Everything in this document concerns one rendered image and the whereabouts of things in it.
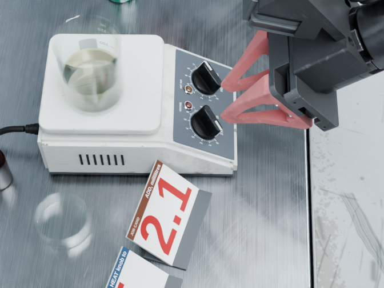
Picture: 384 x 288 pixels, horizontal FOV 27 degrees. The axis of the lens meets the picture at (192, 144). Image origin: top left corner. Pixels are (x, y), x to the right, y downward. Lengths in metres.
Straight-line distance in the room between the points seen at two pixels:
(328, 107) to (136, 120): 0.20
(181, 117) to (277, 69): 0.17
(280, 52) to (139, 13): 0.33
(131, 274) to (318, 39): 0.28
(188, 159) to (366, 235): 0.20
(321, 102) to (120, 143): 0.22
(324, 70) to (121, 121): 0.22
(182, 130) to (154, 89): 0.05
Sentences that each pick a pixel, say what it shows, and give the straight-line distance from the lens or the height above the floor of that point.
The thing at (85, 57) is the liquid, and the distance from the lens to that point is 0.79.
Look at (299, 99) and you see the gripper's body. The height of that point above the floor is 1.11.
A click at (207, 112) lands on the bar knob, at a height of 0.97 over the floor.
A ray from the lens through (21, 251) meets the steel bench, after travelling 0.83.
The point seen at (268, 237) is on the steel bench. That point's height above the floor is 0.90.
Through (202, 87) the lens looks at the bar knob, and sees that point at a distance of 0.84.
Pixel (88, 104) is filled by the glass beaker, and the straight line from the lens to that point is 0.77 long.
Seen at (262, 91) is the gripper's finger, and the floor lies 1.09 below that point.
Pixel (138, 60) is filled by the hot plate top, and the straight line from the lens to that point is 0.82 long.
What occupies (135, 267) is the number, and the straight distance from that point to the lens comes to 0.77.
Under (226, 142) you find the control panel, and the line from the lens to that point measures 0.83.
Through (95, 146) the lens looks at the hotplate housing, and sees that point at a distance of 0.80.
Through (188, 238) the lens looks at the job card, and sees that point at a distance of 0.81.
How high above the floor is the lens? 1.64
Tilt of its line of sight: 58 degrees down
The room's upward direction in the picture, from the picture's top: straight up
